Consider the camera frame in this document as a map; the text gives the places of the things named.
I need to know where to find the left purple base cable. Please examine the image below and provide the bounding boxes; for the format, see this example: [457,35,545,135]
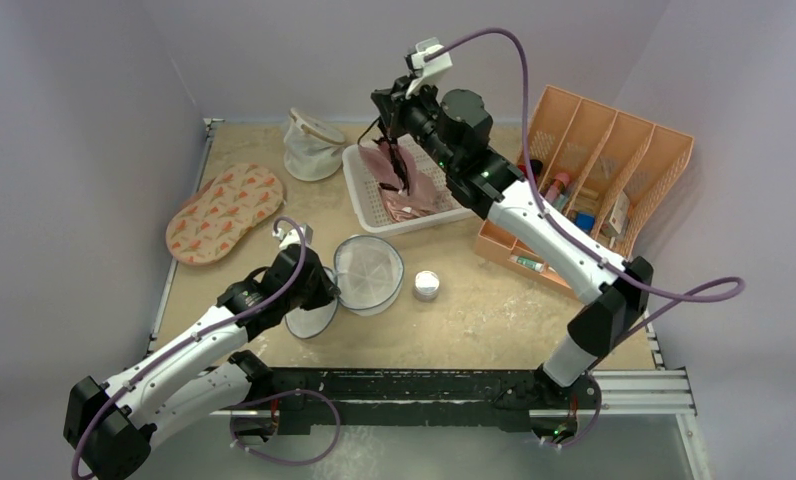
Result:
[229,388,342,466]

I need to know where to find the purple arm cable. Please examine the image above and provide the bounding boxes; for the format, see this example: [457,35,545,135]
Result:
[71,215,309,480]
[424,27,747,359]

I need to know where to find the pink cap bottle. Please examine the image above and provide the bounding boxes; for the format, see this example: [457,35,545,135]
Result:
[544,172,570,205]

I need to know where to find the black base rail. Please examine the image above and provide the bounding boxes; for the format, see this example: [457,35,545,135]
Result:
[223,367,602,443]

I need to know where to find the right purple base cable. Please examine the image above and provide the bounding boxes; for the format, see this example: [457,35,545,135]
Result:
[537,374,603,452]

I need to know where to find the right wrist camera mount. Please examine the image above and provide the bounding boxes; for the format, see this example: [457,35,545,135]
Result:
[405,37,453,99]

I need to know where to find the white red box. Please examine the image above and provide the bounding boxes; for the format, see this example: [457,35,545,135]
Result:
[601,191,630,238]

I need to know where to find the green white tube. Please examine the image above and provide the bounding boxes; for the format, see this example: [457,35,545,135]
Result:
[509,255,546,273]

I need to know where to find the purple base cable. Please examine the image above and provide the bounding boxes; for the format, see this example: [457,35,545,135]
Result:
[229,388,342,466]
[537,374,603,452]

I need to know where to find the white plastic basket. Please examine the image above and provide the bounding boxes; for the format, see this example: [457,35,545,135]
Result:
[342,135,475,238]

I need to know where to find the dark pink black-strap bra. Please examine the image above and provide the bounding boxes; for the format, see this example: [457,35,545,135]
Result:
[356,119,411,194]

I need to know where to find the white mesh laundry bag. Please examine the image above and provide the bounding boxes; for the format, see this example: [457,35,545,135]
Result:
[284,235,405,339]
[283,108,347,182]

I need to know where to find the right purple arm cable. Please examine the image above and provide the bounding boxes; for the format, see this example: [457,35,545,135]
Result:
[424,27,747,359]

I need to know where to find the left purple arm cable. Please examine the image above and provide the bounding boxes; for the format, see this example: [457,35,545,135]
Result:
[71,215,309,480]

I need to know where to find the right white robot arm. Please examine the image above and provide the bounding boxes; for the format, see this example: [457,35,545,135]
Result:
[371,77,653,407]

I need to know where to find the small clear white-lid jar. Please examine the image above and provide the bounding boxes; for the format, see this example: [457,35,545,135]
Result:
[413,270,441,302]

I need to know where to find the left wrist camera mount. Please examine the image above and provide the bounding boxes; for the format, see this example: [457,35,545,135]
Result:
[272,223,313,250]

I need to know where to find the carrot print oval pad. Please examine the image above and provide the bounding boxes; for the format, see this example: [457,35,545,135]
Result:
[165,163,285,266]

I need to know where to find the orange plastic organizer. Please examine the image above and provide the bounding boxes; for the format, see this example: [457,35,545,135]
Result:
[472,84,695,299]

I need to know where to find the blue cap tube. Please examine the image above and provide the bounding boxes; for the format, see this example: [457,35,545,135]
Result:
[573,211,596,233]

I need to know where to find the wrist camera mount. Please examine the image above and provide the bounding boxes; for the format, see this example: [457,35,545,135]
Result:
[272,223,313,250]
[405,37,453,99]

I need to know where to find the red cap bottle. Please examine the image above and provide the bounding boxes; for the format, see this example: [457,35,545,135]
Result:
[517,158,544,185]

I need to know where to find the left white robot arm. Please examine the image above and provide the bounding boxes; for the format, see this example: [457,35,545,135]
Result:
[63,241,338,479]

